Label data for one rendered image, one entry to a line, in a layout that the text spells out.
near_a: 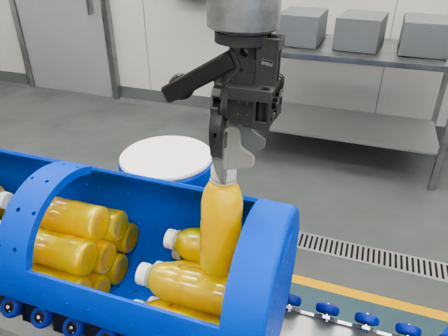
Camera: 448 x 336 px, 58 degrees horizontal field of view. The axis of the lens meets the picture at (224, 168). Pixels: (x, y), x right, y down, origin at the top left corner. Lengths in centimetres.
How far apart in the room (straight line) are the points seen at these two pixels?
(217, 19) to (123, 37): 406
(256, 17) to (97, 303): 48
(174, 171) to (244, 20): 72
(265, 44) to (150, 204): 50
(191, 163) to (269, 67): 70
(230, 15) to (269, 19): 5
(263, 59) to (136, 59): 405
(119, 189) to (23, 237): 25
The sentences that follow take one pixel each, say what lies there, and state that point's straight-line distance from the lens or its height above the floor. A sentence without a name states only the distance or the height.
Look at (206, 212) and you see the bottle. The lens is 62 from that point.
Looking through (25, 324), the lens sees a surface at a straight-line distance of 96.
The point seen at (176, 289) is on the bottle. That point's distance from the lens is 69.
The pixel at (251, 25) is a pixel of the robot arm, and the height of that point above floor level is 152.
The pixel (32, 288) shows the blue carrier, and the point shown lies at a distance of 78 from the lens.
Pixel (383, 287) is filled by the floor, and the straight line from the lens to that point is 238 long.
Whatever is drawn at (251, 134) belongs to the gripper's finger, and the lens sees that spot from 60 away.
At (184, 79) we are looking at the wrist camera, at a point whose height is 145.
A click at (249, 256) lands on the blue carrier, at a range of 59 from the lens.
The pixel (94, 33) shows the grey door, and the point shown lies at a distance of 469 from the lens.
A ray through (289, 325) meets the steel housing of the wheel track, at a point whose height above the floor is 93.
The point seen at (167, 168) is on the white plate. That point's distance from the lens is 116.
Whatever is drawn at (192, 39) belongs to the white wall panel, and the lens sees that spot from 418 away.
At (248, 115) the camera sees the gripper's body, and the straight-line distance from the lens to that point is 54.
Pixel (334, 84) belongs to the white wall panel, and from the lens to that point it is 392.
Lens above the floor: 161
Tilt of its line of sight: 30 degrees down
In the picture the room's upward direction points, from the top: straight up
